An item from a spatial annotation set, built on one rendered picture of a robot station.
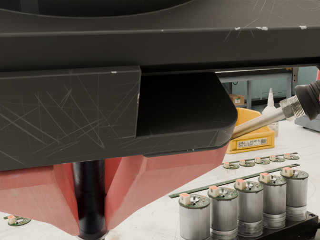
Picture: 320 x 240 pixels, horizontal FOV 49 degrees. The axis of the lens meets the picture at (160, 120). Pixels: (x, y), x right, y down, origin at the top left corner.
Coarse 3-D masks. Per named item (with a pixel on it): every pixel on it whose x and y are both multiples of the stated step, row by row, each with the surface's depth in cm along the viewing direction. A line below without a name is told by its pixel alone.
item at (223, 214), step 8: (224, 192) 29; (216, 200) 28; (224, 200) 28; (232, 200) 28; (216, 208) 28; (224, 208) 28; (232, 208) 28; (216, 216) 28; (224, 216) 28; (232, 216) 28; (216, 224) 28; (224, 224) 28; (232, 224) 28; (216, 232) 28; (224, 232) 28; (232, 232) 28
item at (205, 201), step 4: (192, 196) 28; (196, 196) 28; (200, 196) 28; (204, 196) 28; (200, 200) 27; (204, 200) 27; (208, 200) 27; (180, 204) 27; (192, 204) 26; (196, 204) 27; (204, 204) 27; (208, 204) 27; (188, 208) 26; (192, 208) 26; (196, 208) 26; (200, 208) 26
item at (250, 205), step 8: (240, 192) 29; (256, 192) 29; (240, 200) 29; (248, 200) 29; (256, 200) 29; (240, 208) 30; (248, 208) 29; (256, 208) 29; (240, 216) 30; (248, 216) 29; (256, 216) 29; (240, 224) 30; (248, 224) 29; (256, 224) 29; (240, 232) 30; (248, 232) 30; (256, 232) 30
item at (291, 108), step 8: (296, 96) 23; (280, 104) 23; (288, 104) 23; (296, 104) 23; (272, 112) 24; (280, 112) 23; (288, 112) 23; (296, 112) 23; (304, 112) 23; (256, 120) 24; (264, 120) 24; (272, 120) 24; (288, 120) 24; (240, 128) 24; (248, 128) 24; (256, 128) 24; (232, 136) 25; (240, 136) 25
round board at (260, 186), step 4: (248, 180) 31; (252, 184) 30; (256, 184) 30; (260, 184) 30; (236, 188) 30; (248, 188) 29; (252, 188) 29; (260, 188) 29; (248, 192) 29; (252, 192) 29
